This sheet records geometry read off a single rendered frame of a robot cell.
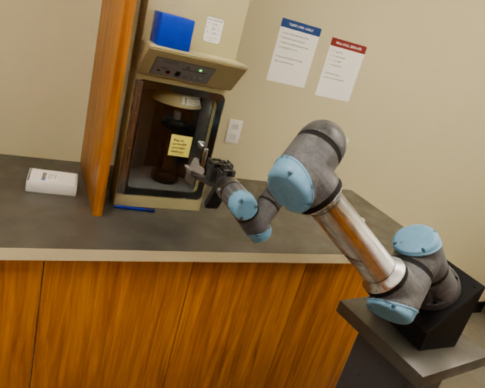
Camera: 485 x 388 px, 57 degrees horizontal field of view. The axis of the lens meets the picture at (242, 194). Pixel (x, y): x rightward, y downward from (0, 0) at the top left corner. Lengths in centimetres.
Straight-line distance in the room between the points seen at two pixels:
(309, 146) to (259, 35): 117
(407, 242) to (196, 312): 77
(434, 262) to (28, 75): 153
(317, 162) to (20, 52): 128
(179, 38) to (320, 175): 66
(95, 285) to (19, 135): 77
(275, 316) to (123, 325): 58
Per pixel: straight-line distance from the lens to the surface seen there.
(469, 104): 299
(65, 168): 190
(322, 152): 98
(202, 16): 153
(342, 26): 229
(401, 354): 133
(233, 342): 179
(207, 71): 147
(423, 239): 123
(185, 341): 170
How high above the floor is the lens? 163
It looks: 20 degrees down
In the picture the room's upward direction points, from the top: 15 degrees clockwise
